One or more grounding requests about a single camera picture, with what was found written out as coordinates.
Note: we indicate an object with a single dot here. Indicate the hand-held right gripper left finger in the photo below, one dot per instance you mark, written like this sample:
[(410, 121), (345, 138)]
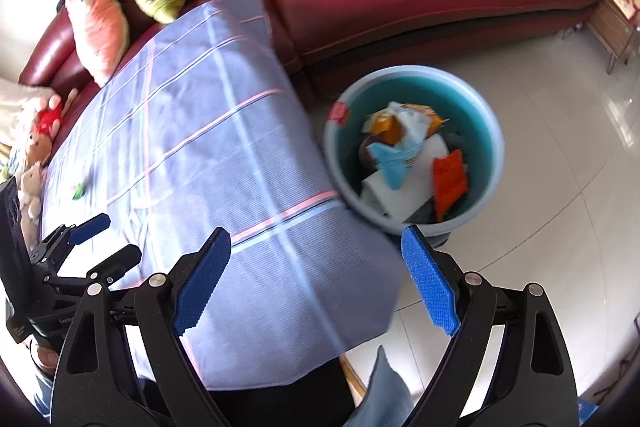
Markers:
[(200, 287)]

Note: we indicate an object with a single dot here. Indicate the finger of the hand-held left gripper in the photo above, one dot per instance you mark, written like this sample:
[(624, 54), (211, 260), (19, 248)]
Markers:
[(90, 227), (117, 259)]

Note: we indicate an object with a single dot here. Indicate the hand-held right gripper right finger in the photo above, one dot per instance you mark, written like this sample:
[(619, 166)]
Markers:
[(430, 279)]

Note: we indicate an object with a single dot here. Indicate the white green carton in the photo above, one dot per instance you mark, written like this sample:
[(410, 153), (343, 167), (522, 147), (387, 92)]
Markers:
[(400, 202)]

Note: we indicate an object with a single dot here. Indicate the orange wrapper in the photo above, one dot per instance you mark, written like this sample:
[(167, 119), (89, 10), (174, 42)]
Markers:
[(447, 182)]

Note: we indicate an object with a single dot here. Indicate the blue white wrapper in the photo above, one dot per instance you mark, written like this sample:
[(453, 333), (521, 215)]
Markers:
[(392, 167)]

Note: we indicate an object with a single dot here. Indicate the teal plastic bucket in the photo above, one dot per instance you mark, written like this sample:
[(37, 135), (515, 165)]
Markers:
[(475, 117)]

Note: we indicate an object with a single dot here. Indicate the person's left hand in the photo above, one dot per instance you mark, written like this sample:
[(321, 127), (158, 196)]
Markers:
[(45, 357)]

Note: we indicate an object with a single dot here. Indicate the small green wrapper scrap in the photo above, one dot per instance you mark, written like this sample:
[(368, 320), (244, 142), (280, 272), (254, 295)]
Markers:
[(79, 191)]

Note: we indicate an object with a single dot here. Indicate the beige teddy bear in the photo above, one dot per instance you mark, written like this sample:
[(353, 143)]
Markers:
[(30, 182)]

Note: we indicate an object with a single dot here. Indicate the plaid tablecloth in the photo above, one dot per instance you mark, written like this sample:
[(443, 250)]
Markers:
[(225, 182)]

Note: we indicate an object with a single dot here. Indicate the teddy bear with red shirt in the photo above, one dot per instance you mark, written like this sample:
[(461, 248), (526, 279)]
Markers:
[(47, 119)]

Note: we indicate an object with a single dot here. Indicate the person's jeans leg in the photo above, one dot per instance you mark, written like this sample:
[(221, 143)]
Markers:
[(385, 392)]

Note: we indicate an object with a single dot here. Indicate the person's dark clothing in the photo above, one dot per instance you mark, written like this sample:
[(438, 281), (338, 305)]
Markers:
[(280, 402)]

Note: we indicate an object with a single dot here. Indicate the cream blanket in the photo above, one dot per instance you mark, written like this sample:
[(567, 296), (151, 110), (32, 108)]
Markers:
[(20, 102)]

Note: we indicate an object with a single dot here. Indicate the pink plush pillow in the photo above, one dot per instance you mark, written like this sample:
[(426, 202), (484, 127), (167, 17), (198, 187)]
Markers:
[(95, 32)]

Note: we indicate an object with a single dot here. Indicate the wooden side table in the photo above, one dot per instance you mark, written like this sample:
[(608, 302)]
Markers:
[(612, 32)]

